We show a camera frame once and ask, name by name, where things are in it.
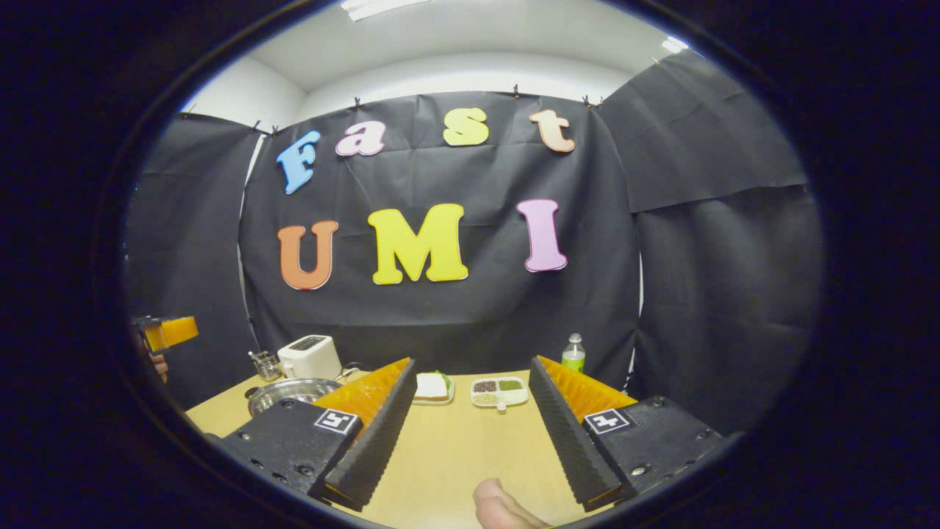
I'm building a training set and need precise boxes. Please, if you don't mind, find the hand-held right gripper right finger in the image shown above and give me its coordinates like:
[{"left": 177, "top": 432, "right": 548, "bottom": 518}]
[{"left": 529, "top": 356, "right": 728, "bottom": 513}]

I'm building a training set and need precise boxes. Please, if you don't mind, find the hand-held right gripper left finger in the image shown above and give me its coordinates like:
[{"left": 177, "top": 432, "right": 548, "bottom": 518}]
[{"left": 217, "top": 358, "right": 418, "bottom": 513}]

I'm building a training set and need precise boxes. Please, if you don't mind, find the steel pot with black handle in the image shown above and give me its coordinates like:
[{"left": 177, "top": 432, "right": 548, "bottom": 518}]
[{"left": 246, "top": 378, "right": 344, "bottom": 418}]

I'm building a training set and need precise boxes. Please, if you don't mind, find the white rectangular plate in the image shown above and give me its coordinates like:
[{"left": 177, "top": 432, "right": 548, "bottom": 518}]
[{"left": 413, "top": 376, "right": 455, "bottom": 406}]

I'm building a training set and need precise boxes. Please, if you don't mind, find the sandwich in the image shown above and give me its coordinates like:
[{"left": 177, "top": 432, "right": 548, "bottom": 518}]
[{"left": 416, "top": 370, "right": 451, "bottom": 401}]

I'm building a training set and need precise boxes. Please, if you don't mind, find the white divided bean dish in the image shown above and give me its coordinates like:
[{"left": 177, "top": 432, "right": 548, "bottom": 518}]
[{"left": 471, "top": 377, "right": 529, "bottom": 412}]

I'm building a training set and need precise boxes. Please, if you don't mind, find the white toaster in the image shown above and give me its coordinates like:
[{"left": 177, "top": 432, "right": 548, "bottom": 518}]
[{"left": 278, "top": 335, "right": 343, "bottom": 381}]

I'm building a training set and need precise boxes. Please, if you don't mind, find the row of black cloth clips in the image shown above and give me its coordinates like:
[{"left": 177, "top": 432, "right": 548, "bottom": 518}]
[{"left": 180, "top": 59, "right": 662, "bottom": 137}]

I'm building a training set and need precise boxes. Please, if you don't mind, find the large ceiling light panel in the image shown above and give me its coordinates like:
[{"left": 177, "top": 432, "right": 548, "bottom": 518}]
[{"left": 341, "top": 0, "right": 428, "bottom": 21}]

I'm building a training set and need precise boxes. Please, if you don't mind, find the small metal wire rack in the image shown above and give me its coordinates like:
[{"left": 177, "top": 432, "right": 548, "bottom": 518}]
[{"left": 248, "top": 350, "right": 283, "bottom": 381}]

